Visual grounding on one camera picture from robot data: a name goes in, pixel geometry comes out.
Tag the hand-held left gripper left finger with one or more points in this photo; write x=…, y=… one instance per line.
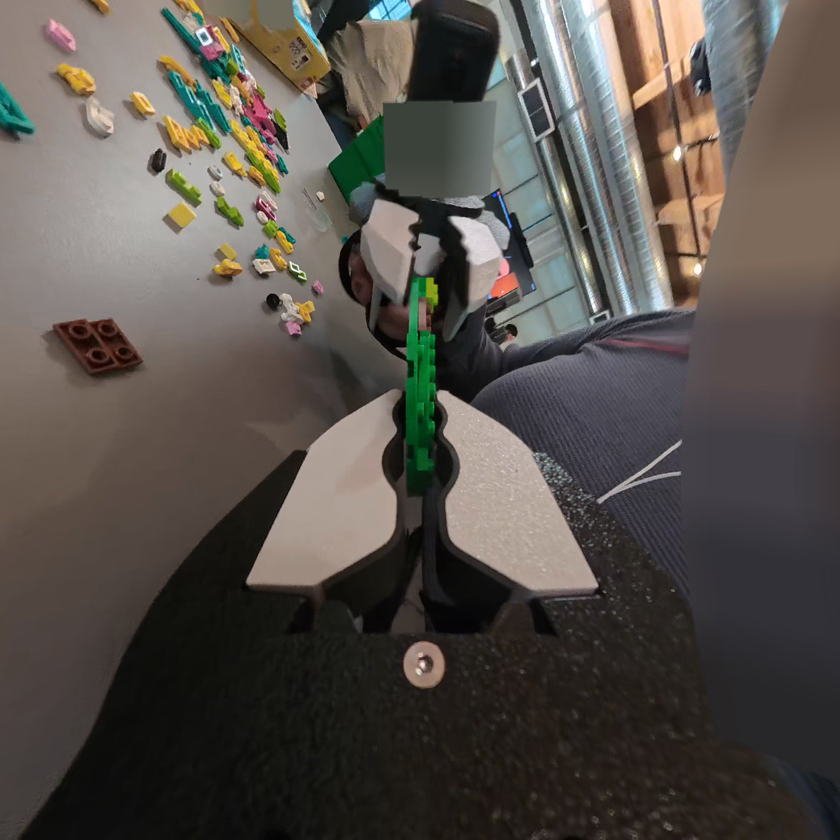
x=334, y=512

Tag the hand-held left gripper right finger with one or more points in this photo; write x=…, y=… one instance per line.
x=518, y=518

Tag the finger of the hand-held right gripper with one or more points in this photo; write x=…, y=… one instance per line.
x=390, y=256
x=482, y=259

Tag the lime lego plate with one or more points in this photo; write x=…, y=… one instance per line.
x=428, y=292

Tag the green lego baseplate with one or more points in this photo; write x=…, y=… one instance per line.
x=420, y=407

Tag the scattered small lego pieces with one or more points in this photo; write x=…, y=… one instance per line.
x=182, y=215

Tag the brown lego plate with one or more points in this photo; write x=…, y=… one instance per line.
x=98, y=344

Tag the teal lego plate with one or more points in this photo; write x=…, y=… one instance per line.
x=13, y=115

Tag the person's right hand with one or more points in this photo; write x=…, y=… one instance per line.
x=390, y=325

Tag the display screen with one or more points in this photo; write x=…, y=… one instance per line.
x=518, y=279

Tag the clear plastic bag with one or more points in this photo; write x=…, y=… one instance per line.
x=319, y=213

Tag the beige cloth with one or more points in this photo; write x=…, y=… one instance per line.
x=367, y=65

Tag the green plastic bin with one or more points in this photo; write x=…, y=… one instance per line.
x=358, y=164

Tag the yellow cardboard box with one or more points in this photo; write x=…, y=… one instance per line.
x=289, y=56

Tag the narrow silver duct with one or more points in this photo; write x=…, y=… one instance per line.
x=564, y=131

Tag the wide silver duct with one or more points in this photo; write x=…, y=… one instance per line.
x=623, y=164

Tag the black wall camera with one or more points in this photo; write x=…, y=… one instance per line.
x=701, y=65

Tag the large silver duct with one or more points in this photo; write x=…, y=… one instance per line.
x=741, y=59

